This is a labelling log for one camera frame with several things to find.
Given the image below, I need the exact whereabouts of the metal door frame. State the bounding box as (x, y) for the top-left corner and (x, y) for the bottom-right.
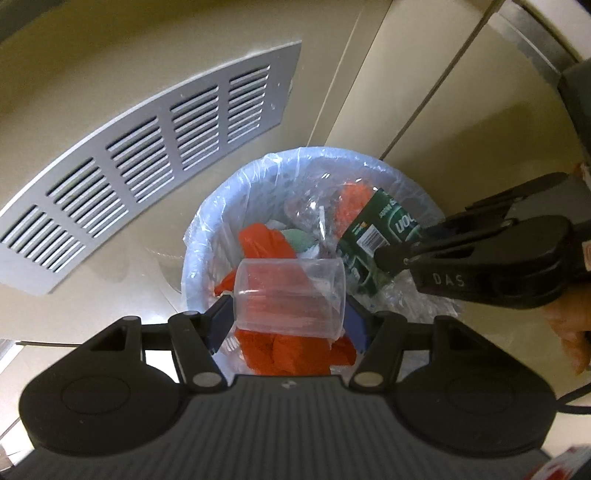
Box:
(489, 0), (585, 77)

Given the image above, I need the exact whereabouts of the red plastic bag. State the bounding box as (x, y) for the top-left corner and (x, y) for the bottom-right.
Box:
(215, 224), (357, 376)

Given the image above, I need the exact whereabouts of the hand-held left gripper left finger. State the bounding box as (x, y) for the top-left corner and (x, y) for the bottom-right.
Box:
(90, 295), (234, 391)

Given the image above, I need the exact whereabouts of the black cable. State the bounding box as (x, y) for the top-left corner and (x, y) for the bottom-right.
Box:
(556, 387), (591, 416)

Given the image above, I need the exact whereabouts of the beige kitchen cabinet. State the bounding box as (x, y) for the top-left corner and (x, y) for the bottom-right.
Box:
(0, 0), (591, 296)

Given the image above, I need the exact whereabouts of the person's right hand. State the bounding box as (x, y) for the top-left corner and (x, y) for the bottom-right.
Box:
(544, 295), (591, 376)

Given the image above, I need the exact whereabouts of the green label plastic bottle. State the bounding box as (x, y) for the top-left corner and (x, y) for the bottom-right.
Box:
(337, 187), (428, 298)

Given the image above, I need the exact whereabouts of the orange mesh net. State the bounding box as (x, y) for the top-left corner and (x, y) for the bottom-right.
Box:
(335, 182), (376, 241)

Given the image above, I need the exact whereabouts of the person's red white clothing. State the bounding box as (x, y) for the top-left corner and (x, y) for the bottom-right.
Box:
(526, 443), (591, 480)

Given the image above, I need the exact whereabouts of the green knitted cloth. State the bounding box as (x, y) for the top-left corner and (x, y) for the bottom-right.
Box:
(281, 228), (315, 252)

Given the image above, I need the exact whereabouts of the blue mesh plastic trash bin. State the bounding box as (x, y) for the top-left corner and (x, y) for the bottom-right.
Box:
(182, 147), (462, 374)

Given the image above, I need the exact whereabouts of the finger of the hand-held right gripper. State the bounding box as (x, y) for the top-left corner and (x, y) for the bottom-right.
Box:
(374, 216), (571, 278)
(464, 172), (575, 221)

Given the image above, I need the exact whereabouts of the waste bin with plastic liner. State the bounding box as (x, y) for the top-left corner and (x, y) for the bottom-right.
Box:
(182, 147), (462, 374)

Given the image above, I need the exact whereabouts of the clear plastic cup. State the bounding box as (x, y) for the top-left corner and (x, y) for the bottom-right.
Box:
(233, 258), (347, 340)

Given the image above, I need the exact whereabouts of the long grey vent grille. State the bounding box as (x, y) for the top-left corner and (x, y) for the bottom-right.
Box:
(0, 41), (303, 296)

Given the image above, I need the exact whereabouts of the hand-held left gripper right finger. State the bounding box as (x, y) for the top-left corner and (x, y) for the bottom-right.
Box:
(345, 298), (488, 392)

